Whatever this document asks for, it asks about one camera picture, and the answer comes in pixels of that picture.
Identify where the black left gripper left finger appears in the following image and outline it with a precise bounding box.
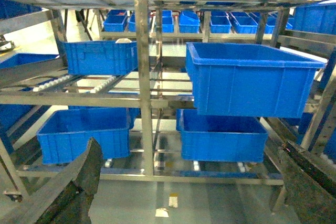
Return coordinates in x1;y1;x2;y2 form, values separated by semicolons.
1;137;102;223

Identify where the lower blue bin centre-left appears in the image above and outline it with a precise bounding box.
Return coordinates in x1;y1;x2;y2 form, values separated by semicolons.
36;108;131;165

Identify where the lower blue bin centre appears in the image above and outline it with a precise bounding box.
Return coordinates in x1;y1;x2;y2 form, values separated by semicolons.
176;109;268;163

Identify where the blue crate with white cylinder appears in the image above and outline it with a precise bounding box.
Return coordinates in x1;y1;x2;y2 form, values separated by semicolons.
63;41;138;76

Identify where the large blue bin left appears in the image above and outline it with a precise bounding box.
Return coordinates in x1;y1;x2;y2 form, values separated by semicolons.
185;42;325;118

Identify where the background steel shelf rack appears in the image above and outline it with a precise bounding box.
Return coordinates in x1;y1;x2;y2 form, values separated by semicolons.
98;8;295;44

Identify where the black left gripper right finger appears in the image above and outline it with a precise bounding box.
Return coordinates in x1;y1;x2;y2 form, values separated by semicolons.
278;140;335;223

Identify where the white cylinder container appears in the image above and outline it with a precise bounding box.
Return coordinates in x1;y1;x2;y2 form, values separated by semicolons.
115;38;132;44

